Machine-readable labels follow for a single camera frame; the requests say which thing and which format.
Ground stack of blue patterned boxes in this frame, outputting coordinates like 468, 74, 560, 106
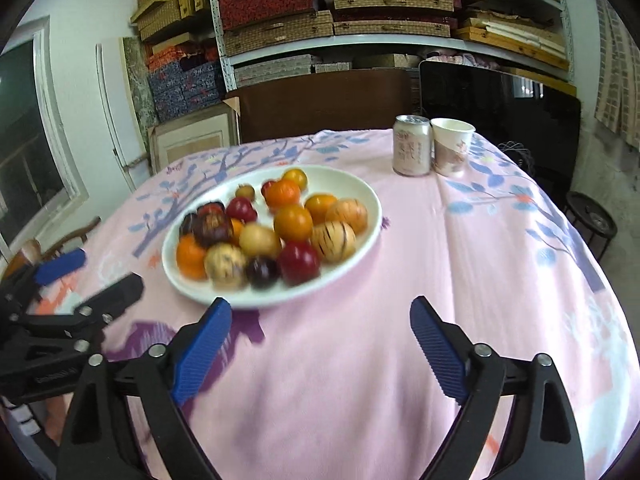
146, 60, 226, 123

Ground smooth yellow pepino melon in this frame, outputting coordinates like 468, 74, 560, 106
238, 223, 284, 259

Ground grey patterned boxes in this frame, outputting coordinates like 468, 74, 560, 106
234, 55, 353, 88

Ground wooden chair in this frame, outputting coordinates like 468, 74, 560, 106
5, 216, 102, 271

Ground marble slab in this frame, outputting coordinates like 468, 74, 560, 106
122, 36, 158, 128

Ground dark purple plum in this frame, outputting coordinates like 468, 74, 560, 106
246, 255, 281, 291

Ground pink drink can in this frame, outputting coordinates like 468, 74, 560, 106
392, 115, 433, 177

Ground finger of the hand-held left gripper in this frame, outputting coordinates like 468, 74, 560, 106
0, 249, 87, 316
65, 273, 145, 328

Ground dark brown mangosteen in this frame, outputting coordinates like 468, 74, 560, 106
193, 211, 235, 249

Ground printed paper cup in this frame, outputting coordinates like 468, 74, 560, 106
431, 117, 476, 177

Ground brown wooden board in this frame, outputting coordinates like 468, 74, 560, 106
226, 69, 421, 145

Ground white oval plate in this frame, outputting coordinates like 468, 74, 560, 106
161, 164, 383, 310

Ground stacks of woven flat boxes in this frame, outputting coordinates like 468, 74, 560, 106
225, 0, 571, 56

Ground hanging woven mat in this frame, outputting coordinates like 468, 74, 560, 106
592, 0, 640, 148

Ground white metal shelf rack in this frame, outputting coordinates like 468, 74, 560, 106
205, 0, 576, 91

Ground black wire ornament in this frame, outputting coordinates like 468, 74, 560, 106
497, 141, 538, 176

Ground pile of yellow straw boxes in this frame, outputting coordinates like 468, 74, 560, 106
131, 0, 208, 41

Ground black monitor screen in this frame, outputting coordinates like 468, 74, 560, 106
419, 59, 582, 196

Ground striped pepino melon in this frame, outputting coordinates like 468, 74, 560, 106
310, 221, 357, 264
326, 198, 369, 235

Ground pink floral tablecloth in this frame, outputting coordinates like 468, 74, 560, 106
50, 129, 640, 480

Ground speckled pepino melon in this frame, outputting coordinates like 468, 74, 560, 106
203, 242, 249, 289

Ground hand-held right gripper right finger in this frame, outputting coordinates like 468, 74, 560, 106
410, 295, 586, 480

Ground orange patterned boxes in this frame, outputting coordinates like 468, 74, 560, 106
146, 42, 221, 71

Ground red patterned box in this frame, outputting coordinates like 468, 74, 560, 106
218, 0, 318, 31

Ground black round stool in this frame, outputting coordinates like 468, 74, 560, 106
564, 191, 618, 261

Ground white framed window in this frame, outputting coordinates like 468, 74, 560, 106
0, 17, 91, 261

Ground large red plum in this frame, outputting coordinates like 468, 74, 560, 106
276, 241, 322, 286

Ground pink cloth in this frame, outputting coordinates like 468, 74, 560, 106
425, 50, 501, 70

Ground beige framed panel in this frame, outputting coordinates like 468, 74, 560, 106
147, 107, 241, 173

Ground stack of pale wooden boxes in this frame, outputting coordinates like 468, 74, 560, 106
452, 7, 571, 71

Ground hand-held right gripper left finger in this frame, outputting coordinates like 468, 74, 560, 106
56, 297, 233, 480

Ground white leaning board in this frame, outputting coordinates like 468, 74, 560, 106
96, 40, 151, 191

